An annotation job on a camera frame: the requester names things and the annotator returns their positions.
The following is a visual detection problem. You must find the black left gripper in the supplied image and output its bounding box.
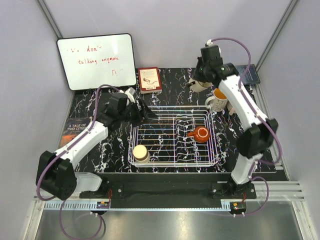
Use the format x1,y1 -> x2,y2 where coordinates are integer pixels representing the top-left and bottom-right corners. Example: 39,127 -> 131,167
119,98 -> 158,128

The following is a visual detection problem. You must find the cream ribbed mug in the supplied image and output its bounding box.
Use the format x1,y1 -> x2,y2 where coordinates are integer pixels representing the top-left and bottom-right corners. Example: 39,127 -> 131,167
186,78 -> 213,93

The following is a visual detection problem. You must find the floral iridescent white mug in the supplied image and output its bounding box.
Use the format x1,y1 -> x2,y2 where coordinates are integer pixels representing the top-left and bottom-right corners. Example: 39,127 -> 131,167
205,88 -> 228,112

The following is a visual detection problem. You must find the brown and cream cup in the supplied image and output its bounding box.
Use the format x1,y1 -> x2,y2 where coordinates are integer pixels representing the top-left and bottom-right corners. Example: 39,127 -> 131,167
133,144 -> 150,163

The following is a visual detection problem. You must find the pink iridescent mug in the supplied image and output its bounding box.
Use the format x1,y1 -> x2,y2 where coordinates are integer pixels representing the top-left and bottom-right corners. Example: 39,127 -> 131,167
226,102 -> 236,116

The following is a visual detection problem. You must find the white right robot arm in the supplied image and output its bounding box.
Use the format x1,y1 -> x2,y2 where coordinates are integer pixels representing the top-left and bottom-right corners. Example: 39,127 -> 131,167
188,44 -> 279,199

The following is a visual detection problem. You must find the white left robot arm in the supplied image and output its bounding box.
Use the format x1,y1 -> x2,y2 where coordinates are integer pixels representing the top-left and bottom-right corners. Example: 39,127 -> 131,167
36,92 -> 157,201

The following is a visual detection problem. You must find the red and white book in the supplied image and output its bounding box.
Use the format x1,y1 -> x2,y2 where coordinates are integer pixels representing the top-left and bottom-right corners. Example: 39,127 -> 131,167
138,67 -> 162,94

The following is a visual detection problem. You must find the dark blue book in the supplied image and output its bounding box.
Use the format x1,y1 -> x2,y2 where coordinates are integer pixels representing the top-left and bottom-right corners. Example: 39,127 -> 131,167
235,64 -> 261,86

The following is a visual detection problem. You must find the orange ceramic mug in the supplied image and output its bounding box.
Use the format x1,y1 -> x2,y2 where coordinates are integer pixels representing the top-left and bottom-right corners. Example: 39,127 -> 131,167
187,126 -> 210,143

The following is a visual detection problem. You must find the Tale of Two Cities book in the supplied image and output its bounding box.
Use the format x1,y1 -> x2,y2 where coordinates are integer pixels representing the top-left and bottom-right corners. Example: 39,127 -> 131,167
59,116 -> 93,148

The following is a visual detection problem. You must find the white dry-erase board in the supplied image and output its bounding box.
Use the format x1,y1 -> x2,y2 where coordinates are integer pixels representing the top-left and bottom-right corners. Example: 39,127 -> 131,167
56,33 -> 137,91

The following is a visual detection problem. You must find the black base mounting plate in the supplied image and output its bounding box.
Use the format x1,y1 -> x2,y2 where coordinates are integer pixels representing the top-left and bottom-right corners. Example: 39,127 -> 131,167
79,173 -> 257,211

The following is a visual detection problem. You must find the white wire dish rack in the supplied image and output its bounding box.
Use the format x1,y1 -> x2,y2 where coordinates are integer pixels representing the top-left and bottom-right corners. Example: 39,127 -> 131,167
128,105 -> 219,168

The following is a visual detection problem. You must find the grey slotted cable duct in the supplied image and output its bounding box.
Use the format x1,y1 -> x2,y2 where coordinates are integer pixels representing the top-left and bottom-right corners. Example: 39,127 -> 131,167
44,201 -> 247,212

